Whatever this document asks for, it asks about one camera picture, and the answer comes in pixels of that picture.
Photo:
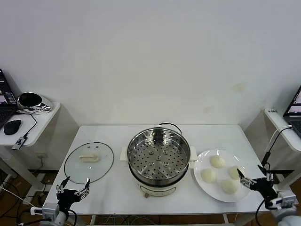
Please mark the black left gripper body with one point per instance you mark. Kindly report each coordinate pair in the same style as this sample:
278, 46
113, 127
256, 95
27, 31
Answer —
67, 197

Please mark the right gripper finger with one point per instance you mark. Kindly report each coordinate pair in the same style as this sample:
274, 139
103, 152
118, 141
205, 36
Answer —
247, 181
269, 176

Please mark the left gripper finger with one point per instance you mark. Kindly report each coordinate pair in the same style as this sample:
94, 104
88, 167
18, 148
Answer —
60, 188
85, 191

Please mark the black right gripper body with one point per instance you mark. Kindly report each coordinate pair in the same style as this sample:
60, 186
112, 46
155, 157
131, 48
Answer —
264, 187

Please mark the white steamed baozi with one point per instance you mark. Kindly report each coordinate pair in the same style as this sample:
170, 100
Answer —
229, 186
234, 173
217, 161
208, 175

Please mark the perforated steel steamer basket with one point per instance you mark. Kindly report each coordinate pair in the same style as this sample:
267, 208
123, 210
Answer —
160, 164

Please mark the white round plate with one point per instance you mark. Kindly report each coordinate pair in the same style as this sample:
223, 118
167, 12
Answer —
211, 190

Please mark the white side desk with label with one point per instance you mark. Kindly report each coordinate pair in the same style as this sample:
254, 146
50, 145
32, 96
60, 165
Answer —
275, 120

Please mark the small printed desk label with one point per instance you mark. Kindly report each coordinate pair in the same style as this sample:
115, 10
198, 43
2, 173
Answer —
272, 111

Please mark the white side desk with mouse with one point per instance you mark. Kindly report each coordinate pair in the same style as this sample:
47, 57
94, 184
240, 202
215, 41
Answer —
47, 122

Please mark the cream electric cooker base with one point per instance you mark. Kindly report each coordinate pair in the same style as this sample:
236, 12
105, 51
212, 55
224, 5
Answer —
155, 190

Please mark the black computer mouse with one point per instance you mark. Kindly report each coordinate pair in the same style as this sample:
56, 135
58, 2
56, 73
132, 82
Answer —
11, 127

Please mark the chrome and black headset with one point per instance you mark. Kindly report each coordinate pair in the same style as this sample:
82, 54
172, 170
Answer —
42, 104

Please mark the black laptop beside mouse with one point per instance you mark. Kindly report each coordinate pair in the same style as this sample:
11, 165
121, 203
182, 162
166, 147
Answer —
5, 115

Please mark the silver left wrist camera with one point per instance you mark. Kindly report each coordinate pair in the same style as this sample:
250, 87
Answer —
50, 209

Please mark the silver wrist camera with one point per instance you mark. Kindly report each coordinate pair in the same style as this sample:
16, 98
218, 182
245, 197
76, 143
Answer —
50, 209
285, 200

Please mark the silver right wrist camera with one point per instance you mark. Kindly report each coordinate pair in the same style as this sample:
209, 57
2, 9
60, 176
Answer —
285, 200

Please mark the white wall socket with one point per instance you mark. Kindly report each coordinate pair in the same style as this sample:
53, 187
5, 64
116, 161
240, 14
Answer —
41, 155

